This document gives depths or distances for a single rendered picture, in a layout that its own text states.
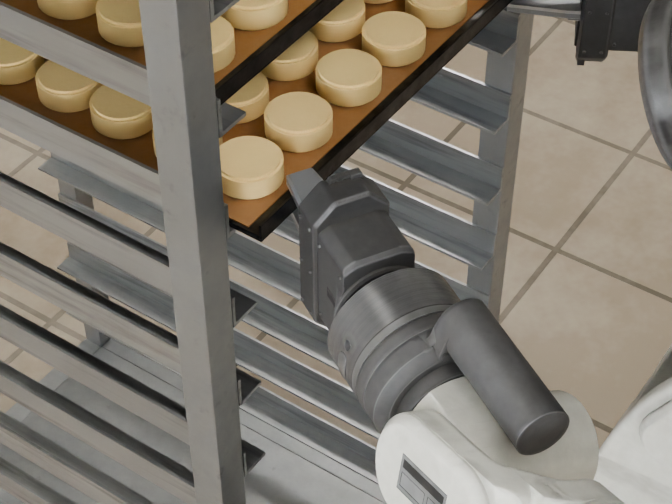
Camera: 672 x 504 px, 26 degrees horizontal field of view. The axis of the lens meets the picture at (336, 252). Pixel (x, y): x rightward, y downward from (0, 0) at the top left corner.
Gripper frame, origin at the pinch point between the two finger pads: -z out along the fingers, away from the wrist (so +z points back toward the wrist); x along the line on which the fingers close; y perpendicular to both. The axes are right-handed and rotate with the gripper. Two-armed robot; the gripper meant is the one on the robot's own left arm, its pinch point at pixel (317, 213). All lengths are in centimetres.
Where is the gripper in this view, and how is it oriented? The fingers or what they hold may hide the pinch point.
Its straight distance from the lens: 100.0
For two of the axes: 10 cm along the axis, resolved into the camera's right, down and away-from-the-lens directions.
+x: 0.0, -7.1, -7.1
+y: -9.0, 3.0, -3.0
